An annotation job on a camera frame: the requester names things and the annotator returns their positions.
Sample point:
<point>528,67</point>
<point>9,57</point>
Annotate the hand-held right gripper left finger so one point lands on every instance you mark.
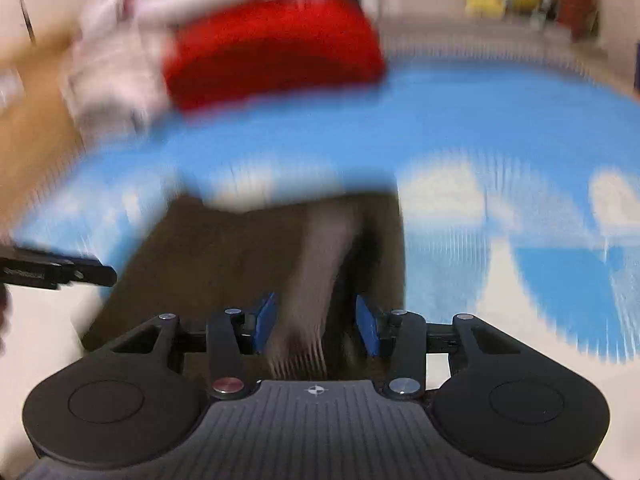
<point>265,325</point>

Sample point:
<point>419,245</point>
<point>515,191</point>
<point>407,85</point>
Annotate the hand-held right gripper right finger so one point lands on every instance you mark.
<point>367,327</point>

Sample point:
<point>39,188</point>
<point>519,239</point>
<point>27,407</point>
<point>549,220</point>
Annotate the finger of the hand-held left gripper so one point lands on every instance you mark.
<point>75,272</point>

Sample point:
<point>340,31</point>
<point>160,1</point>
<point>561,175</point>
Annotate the dark brown towel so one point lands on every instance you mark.
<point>200,260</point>

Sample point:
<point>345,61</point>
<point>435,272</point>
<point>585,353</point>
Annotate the brown cardboard box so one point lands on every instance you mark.
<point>35,125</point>

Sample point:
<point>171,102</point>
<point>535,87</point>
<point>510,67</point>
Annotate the white cloth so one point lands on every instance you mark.
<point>115,75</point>

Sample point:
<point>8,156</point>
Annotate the blue cloud print blanket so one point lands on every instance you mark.
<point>450,120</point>

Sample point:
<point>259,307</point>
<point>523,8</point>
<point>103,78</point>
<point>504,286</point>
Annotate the red cloth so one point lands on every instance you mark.
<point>275,50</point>

